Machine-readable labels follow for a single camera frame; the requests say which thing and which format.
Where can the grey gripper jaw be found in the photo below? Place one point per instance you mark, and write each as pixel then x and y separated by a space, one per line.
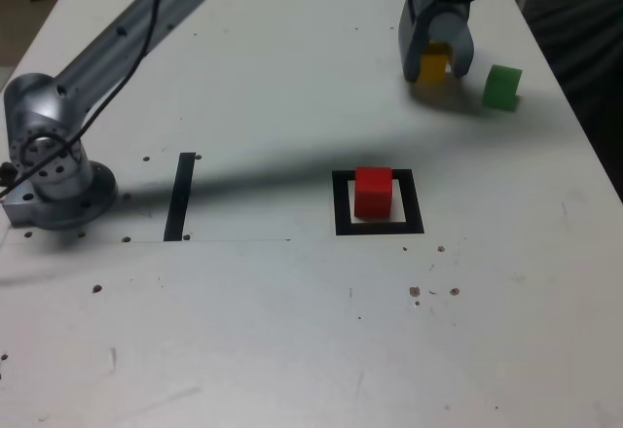
pixel 457 26

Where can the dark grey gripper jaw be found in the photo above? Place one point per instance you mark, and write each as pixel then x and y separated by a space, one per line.
pixel 413 34

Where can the yellow cube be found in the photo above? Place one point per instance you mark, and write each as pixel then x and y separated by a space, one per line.
pixel 433 67

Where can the green cube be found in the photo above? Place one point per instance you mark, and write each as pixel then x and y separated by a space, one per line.
pixel 501 87

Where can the red cube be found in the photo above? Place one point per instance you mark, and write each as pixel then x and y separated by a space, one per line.
pixel 372 194

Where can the black tape square outline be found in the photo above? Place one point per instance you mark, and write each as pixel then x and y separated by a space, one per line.
pixel 340 214

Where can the person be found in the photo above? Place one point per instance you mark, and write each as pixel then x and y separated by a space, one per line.
pixel 574 34

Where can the black tape strip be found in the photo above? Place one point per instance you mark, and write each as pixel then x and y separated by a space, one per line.
pixel 179 194

